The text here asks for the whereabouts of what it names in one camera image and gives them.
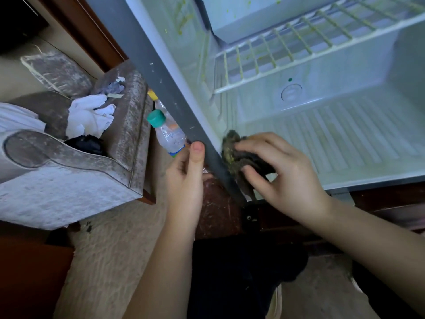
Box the person's left hand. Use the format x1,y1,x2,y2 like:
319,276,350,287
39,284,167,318
165,140,207,233

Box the person's right hand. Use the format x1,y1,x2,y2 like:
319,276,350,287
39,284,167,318
232,132,333,226

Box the green cap water bottle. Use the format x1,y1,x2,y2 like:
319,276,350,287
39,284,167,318
146,109,188,157

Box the dark grey cloth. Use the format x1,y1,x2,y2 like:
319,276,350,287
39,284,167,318
220,129,276,197

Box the orange soda bottle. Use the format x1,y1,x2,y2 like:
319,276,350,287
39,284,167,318
147,89,172,120

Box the grey mini fridge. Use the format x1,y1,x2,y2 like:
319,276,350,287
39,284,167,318
83,0,425,205

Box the person's right forearm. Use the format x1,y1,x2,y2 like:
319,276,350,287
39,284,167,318
309,199,425,316

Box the person's left forearm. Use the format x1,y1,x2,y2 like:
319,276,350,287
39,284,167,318
123,222,197,319

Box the person's dark trousers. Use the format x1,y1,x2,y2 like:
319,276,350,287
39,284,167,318
187,236,422,319

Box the person's left foot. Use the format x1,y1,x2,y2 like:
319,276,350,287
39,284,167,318
266,284,283,319

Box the dark red wooden stand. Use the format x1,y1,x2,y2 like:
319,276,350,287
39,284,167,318
196,172,425,255

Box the black garment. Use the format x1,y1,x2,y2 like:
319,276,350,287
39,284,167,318
63,134,107,157

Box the large white garment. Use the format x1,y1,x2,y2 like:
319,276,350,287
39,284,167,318
65,94,117,139

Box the grey garment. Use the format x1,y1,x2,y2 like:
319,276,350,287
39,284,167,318
96,78,126,96

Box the grey velvet sofa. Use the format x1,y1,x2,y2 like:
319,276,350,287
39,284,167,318
0,50,155,231

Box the grey velvet cushion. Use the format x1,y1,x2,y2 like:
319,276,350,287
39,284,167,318
20,51,94,98

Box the black television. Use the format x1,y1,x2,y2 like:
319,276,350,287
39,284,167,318
0,0,49,54

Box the white wire shelf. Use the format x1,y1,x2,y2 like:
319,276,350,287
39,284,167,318
211,0,425,95

